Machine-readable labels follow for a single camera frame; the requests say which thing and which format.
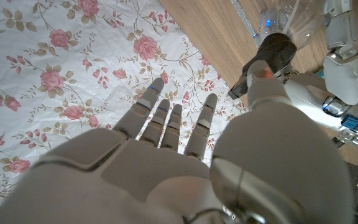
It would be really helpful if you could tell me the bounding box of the floral backdrop cloth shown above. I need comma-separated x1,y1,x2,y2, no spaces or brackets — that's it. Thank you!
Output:
0,0,248,206

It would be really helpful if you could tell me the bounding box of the clear plastic spray bottle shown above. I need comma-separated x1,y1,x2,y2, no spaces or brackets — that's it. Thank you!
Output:
258,0,328,49

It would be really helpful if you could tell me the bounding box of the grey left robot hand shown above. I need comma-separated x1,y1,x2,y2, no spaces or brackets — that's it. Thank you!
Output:
283,0,358,156

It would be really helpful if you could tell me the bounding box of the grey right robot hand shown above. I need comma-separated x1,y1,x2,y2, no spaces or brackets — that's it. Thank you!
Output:
0,60,356,224

